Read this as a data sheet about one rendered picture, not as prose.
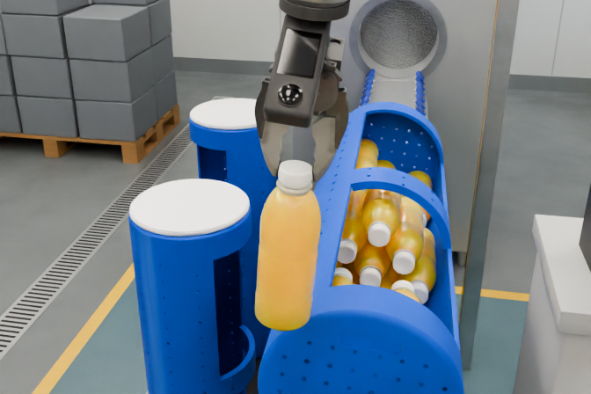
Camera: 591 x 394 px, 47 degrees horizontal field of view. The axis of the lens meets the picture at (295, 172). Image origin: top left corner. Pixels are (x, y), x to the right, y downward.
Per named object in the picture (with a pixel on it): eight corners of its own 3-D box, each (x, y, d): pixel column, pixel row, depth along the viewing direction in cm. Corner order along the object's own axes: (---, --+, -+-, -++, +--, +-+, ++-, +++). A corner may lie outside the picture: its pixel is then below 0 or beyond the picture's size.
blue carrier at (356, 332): (430, 214, 177) (454, 111, 165) (441, 494, 99) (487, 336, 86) (321, 194, 180) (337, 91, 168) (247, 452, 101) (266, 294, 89)
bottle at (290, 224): (273, 337, 82) (284, 202, 74) (244, 304, 87) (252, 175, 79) (321, 320, 86) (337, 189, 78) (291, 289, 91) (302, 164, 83)
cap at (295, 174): (288, 194, 76) (290, 180, 75) (271, 179, 79) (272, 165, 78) (317, 187, 78) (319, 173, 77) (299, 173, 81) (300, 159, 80)
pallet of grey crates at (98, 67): (180, 121, 512) (168, -44, 463) (137, 164, 440) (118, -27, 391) (32, 112, 533) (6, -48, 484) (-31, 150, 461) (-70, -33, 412)
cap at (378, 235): (391, 240, 123) (390, 245, 121) (369, 242, 124) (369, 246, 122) (389, 221, 121) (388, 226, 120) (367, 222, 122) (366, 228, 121)
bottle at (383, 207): (403, 201, 140) (401, 247, 123) (368, 204, 141) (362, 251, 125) (399, 170, 137) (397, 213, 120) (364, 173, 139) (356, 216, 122)
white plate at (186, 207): (131, 239, 145) (132, 244, 145) (259, 223, 151) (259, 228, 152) (127, 185, 169) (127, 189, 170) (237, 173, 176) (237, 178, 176)
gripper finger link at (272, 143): (281, 154, 83) (302, 89, 78) (275, 181, 78) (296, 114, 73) (257, 147, 83) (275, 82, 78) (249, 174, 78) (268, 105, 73)
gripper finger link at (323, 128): (342, 158, 83) (338, 90, 78) (339, 186, 78) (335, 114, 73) (317, 159, 83) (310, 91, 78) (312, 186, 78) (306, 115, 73)
